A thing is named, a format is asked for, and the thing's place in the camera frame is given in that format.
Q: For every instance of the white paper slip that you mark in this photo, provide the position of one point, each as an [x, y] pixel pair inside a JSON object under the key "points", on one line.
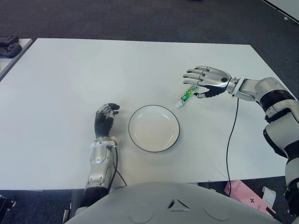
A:
{"points": [[268, 196]]}

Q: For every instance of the green white toothpaste tube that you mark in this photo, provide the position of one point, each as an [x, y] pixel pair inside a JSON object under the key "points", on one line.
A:
{"points": [[186, 96]]}

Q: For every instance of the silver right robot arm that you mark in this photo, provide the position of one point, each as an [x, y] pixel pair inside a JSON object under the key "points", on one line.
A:
{"points": [[275, 98]]}

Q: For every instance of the white background table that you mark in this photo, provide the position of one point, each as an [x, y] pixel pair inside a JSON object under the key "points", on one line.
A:
{"points": [[287, 8]]}

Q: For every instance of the pink cardboard box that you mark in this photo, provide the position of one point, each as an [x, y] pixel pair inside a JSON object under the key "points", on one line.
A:
{"points": [[243, 193]]}

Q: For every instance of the white plate with black rim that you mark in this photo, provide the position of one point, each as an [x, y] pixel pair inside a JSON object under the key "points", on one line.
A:
{"points": [[154, 129]]}

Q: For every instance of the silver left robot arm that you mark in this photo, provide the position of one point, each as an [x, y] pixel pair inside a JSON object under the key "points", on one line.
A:
{"points": [[98, 158]]}

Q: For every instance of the black game controller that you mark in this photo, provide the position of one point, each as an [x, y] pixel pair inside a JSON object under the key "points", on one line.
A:
{"points": [[9, 38], [11, 49]]}

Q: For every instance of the metal support frame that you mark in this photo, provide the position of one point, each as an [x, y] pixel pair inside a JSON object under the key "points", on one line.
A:
{"points": [[73, 200]]}

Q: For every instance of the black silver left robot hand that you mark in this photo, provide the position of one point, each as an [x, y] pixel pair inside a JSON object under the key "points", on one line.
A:
{"points": [[102, 126]]}

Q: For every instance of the grey robot torso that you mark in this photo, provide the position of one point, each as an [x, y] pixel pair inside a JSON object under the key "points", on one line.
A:
{"points": [[172, 205]]}

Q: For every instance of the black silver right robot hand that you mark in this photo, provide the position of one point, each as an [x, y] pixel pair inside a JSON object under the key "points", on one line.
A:
{"points": [[215, 79]]}

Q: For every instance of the black device on floor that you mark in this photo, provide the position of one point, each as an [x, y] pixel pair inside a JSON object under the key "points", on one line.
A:
{"points": [[5, 203]]}

